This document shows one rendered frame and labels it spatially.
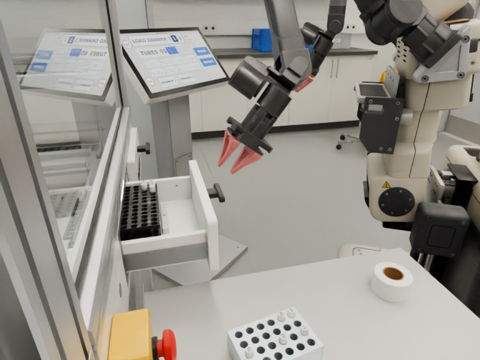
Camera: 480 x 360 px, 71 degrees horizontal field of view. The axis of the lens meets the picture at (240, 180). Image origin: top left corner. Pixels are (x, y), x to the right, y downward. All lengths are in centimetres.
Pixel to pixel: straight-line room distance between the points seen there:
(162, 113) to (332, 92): 285
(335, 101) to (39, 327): 409
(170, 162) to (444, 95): 116
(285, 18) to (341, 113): 357
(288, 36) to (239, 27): 360
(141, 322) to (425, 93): 92
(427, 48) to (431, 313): 55
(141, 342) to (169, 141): 129
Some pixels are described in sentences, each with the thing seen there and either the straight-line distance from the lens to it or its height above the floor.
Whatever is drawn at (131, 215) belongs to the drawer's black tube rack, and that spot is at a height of 90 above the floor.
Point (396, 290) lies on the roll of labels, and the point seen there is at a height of 79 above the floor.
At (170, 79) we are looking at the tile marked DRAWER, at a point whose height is 101.
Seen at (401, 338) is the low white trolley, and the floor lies 76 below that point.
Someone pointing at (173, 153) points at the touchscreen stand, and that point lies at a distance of 166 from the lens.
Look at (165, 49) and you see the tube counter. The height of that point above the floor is 112.
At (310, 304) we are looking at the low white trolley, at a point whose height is 76.
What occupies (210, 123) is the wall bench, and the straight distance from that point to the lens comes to 377.
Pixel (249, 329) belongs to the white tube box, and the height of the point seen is 79.
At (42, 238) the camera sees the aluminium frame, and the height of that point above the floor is 111.
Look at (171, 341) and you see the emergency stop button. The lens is 46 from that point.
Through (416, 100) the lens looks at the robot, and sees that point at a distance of 109.
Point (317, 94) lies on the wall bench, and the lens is 410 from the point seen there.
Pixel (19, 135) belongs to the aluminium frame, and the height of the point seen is 118.
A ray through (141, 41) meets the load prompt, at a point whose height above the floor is 115.
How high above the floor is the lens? 124
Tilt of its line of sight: 26 degrees down
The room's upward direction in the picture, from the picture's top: straight up
